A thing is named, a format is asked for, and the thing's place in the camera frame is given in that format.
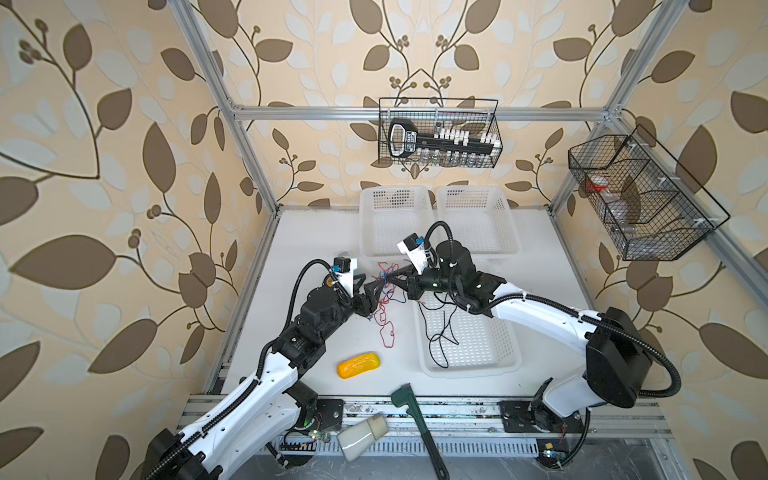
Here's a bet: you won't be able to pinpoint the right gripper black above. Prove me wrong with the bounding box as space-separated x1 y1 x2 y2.
386 261 460 301

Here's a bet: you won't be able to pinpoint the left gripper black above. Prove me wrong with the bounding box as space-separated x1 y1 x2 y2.
317 270 384 345

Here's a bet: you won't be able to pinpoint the blue cable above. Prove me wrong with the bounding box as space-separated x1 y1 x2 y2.
368 269 400 319

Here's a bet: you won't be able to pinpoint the black cable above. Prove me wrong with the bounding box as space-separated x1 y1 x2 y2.
417 290 463 370

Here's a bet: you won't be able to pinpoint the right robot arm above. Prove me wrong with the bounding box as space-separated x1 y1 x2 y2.
386 221 682 431

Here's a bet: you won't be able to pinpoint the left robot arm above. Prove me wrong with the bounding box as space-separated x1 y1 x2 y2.
141 257 386 479

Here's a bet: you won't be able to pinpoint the yellow plastic corn toy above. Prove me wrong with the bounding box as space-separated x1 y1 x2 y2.
336 352 381 380

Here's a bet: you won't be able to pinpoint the white basket back left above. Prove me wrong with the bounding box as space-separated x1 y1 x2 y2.
359 186 435 258

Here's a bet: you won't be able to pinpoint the white basket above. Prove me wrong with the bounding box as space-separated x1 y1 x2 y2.
359 186 435 258
436 185 520 257
413 294 522 379

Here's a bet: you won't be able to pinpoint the white basket front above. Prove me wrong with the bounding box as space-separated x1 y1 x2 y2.
413 294 522 379

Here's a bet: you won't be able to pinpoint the white basket back right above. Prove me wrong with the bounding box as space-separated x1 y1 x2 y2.
436 185 520 257

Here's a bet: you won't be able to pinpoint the black socket holder tool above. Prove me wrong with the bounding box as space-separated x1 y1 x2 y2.
383 118 503 159

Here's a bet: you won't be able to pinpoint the white plastic bottle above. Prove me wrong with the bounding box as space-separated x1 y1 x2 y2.
337 414 389 462

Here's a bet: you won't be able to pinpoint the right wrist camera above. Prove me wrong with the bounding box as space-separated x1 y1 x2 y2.
397 233 429 275

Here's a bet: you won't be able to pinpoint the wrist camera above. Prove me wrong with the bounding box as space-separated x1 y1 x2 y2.
397 233 429 275
332 257 357 298

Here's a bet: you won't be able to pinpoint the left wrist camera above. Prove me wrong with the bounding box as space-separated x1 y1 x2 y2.
332 257 357 298

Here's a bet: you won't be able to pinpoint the green handled wrench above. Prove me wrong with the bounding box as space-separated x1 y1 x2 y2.
390 384 450 480

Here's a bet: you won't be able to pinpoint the aluminium frame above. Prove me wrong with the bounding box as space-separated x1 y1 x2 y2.
167 0 768 480

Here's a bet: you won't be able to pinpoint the black wire basket back wall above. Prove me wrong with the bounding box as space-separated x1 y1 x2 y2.
378 96 503 170

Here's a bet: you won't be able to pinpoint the black wire basket wall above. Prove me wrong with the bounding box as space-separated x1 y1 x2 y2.
378 96 503 170
568 125 731 262

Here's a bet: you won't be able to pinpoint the red object in wire basket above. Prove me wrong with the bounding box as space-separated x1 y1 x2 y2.
585 175 610 193

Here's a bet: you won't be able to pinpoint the black wire basket right wall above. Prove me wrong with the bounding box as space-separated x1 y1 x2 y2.
568 125 731 262

